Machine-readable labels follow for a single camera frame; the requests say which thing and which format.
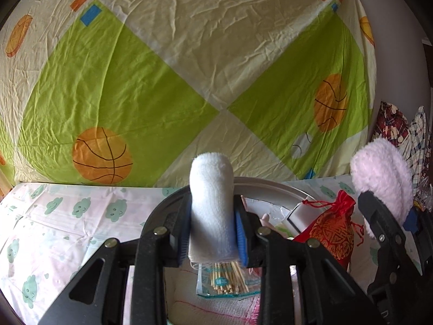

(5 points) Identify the round metal tin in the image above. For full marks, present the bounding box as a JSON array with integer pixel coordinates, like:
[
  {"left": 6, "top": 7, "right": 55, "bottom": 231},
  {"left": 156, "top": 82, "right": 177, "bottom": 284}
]
[{"left": 122, "top": 175, "right": 328, "bottom": 325}]

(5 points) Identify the white towel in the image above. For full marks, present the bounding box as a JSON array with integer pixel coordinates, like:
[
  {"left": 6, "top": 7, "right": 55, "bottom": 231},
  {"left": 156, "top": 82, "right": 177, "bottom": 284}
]
[{"left": 188, "top": 152, "right": 243, "bottom": 265}]

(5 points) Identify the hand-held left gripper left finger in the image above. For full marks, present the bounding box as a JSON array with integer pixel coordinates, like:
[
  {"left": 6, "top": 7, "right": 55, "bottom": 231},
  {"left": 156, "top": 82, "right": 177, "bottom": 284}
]
[{"left": 37, "top": 184, "right": 193, "bottom": 325}]

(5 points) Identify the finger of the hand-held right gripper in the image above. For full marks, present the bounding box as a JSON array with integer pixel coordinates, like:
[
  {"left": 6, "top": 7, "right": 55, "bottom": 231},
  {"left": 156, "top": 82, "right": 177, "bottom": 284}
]
[
  {"left": 404, "top": 207, "right": 433, "bottom": 269},
  {"left": 358, "top": 190, "right": 424, "bottom": 296}
]

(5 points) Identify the white sponge block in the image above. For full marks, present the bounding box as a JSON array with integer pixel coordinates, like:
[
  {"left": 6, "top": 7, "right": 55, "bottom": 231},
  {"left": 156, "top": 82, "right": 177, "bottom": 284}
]
[{"left": 286, "top": 203, "right": 314, "bottom": 235}]

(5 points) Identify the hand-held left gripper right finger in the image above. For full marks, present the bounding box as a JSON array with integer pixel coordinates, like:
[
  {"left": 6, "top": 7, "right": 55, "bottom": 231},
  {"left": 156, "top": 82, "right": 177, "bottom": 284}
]
[{"left": 233, "top": 195, "right": 385, "bottom": 325}]

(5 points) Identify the basketball print quilt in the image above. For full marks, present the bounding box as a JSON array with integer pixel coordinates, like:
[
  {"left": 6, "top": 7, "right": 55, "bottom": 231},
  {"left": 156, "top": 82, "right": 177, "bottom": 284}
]
[{"left": 0, "top": 0, "right": 378, "bottom": 189}]

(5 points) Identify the maroon floral cloth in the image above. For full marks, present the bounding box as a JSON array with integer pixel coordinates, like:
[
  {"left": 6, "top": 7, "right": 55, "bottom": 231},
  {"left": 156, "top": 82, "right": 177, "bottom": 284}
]
[{"left": 373, "top": 101, "right": 412, "bottom": 143}]

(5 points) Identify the red embroidered pouch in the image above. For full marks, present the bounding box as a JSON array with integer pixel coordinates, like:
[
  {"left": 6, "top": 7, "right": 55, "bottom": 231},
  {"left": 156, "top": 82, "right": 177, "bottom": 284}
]
[{"left": 293, "top": 190, "right": 365, "bottom": 272}]

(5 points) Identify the white gauze cloth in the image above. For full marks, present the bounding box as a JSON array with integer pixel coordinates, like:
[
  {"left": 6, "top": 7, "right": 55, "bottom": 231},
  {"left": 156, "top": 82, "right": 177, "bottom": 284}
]
[{"left": 165, "top": 267, "right": 268, "bottom": 325}]

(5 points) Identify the cloud print sheet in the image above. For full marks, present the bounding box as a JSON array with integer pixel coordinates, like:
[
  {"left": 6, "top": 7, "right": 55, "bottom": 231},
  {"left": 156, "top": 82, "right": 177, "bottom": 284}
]
[{"left": 0, "top": 173, "right": 433, "bottom": 325}]

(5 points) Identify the cotton swab packet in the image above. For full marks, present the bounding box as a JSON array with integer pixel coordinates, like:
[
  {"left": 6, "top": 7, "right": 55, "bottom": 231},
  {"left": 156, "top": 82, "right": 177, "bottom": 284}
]
[{"left": 196, "top": 261, "right": 263, "bottom": 300}]

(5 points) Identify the pink fluffy sock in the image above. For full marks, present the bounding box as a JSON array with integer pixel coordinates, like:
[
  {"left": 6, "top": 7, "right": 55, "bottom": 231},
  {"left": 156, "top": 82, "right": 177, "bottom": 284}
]
[{"left": 350, "top": 138, "right": 414, "bottom": 242}]

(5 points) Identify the plaid cloth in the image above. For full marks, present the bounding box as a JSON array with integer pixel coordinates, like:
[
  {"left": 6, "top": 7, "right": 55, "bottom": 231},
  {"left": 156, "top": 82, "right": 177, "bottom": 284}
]
[{"left": 399, "top": 106, "right": 433, "bottom": 181}]

